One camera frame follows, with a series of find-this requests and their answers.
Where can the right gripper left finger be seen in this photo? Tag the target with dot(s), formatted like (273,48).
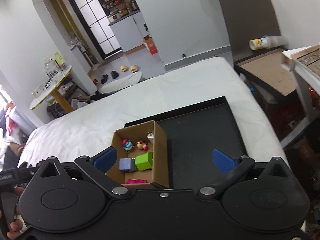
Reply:
(95,169)

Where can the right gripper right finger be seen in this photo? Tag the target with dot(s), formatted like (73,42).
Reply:
(232,171)

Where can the purple grey cube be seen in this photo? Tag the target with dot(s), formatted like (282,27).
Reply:
(127,165)

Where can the red blue toy figure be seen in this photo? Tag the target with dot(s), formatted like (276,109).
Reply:
(127,145)

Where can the pink toy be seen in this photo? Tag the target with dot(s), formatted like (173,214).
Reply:
(136,181)

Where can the green plastic cube container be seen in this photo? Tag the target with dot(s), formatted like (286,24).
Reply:
(144,161)

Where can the brown cardboard box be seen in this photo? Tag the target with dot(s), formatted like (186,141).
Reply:
(158,176)

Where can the brown pink toy figure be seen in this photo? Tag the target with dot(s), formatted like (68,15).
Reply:
(141,145)

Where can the small white toy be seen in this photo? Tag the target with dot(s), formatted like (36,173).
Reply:
(150,135)

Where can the left hand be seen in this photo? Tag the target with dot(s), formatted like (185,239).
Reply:
(16,226)

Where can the black tray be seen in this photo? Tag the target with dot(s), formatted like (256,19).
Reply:
(193,132)

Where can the black shoe left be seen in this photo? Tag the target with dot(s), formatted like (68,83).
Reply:
(104,79)

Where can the black shoe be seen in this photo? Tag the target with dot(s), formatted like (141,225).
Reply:
(104,79)
(114,74)

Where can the black shoe right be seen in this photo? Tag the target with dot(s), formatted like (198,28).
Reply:
(114,74)

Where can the tan slipper left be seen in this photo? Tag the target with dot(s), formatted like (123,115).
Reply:
(123,68)

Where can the tan slipper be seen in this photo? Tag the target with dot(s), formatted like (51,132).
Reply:
(123,68)
(134,69)

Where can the round yellow-edged table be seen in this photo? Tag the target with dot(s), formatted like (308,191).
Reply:
(53,91)

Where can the tan slipper right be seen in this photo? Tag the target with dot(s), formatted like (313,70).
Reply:
(134,69)

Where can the stacked paper cups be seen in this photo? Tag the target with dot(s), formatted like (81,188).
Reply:
(267,42)

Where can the orange box by wall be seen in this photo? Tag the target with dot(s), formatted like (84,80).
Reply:
(150,45)

